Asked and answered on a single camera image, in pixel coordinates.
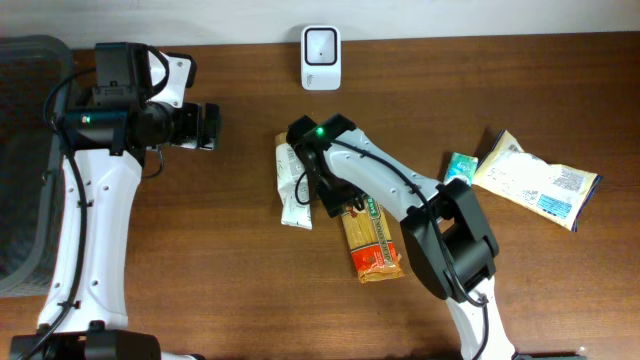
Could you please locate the orange pasta package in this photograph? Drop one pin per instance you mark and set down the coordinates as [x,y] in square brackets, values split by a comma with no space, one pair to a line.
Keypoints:
[370,243]

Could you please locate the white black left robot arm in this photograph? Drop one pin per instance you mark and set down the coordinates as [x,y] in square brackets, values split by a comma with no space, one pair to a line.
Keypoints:
[99,145]

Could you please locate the teal tissue pack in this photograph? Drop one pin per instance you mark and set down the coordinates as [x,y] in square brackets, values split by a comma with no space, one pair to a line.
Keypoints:
[461,167]

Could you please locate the grey plastic mesh basket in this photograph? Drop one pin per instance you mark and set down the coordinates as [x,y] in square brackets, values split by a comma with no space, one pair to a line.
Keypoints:
[31,176]

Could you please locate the white barcode scanner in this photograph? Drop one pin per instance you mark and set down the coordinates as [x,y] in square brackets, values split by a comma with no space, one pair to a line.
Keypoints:
[321,58]

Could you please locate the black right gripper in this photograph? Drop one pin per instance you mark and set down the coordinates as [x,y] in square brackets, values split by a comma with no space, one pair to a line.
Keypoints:
[332,203]

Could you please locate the yellow chip bag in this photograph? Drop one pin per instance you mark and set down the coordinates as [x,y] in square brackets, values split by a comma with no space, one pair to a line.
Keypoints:
[556,192]

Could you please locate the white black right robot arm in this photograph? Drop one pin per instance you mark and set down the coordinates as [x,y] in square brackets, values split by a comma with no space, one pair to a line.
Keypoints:
[448,239]

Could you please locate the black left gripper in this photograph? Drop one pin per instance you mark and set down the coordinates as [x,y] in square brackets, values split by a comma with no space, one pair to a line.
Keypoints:
[192,132]

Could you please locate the white tube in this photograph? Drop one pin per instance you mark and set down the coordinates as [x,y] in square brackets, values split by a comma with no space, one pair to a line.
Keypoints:
[292,188]

